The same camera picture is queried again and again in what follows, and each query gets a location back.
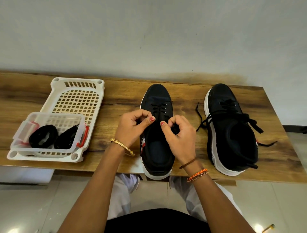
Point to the person's left hand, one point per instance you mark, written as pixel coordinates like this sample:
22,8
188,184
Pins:
129,129

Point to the person's right hand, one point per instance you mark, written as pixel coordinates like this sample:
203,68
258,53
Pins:
180,141

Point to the black shoelace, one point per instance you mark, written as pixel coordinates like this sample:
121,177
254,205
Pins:
249,120
160,108

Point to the person's right forearm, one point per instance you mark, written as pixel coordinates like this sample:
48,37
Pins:
218,204

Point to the person's left forearm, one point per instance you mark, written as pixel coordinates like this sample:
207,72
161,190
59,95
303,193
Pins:
93,192

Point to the person's black shirt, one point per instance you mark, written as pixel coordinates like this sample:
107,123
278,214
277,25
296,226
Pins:
158,222

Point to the white plastic lattice basket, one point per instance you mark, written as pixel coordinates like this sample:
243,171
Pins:
76,101

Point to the black rolled band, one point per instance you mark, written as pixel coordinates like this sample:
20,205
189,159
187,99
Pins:
66,139
34,139

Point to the white box under table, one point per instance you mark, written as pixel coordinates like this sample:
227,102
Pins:
26,175

